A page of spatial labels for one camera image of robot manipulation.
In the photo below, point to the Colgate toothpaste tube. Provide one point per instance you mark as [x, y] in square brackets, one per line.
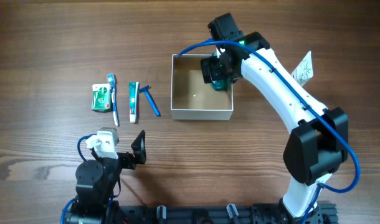
[133, 100]

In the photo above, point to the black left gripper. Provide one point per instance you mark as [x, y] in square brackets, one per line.
[128, 160]

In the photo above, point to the green Dettol soap bar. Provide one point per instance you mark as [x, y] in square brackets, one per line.
[101, 99]

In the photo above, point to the teal mouthwash bottle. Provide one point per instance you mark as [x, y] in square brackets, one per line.
[220, 84]

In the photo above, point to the white cardboard box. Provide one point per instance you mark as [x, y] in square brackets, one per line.
[191, 98]

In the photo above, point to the blue white toothbrush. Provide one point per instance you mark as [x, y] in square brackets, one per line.
[112, 82]

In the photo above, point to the white cream tube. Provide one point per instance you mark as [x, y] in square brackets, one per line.
[304, 71]

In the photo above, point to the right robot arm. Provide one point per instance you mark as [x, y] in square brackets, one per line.
[318, 141]

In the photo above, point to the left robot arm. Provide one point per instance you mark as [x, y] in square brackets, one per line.
[98, 175]

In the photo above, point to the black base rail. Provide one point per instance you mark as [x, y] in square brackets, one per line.
[252, 214]

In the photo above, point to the blue disposable razor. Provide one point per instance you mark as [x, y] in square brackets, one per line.
[146, 91]

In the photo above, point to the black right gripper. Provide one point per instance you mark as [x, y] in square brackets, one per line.
[210, 71]

